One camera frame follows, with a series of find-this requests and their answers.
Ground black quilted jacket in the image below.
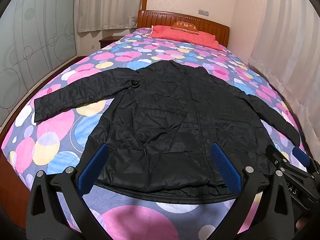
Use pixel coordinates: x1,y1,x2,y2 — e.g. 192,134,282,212
34,60,300,202

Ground person's right hand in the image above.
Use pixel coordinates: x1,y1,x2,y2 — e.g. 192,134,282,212
296,216,310,230

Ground wooden bed side rail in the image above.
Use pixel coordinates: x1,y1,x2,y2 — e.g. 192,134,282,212
0,150,33,230

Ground red quilted pillow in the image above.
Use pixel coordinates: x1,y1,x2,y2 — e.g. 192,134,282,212
149,25,223,52

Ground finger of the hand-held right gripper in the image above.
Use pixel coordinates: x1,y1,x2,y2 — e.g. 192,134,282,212
292,146,320,174
265,144,304,178

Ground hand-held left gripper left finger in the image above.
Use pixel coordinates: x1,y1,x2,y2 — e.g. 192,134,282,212
25,144,110,240

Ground long white sheer curtain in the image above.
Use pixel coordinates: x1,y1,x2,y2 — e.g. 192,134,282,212
247,0,320,155

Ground wooden bed headboard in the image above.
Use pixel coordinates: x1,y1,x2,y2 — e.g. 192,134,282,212
137,10,230,48

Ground frosted glass circle-pattern door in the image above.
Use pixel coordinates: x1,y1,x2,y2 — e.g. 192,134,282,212
0,0,78,128

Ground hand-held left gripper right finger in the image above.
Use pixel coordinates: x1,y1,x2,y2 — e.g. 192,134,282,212
211,142,298,240

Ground orange patterned cushion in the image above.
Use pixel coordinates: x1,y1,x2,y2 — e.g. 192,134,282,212
171,21,199,34

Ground dark wooden nightstand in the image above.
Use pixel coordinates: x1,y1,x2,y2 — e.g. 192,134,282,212
99,36,121,49

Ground short white window curtain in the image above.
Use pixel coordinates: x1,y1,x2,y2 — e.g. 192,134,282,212
76,0,147,33

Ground colourful circle print bedspread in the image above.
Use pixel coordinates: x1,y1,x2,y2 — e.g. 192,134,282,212
1,26,312,240

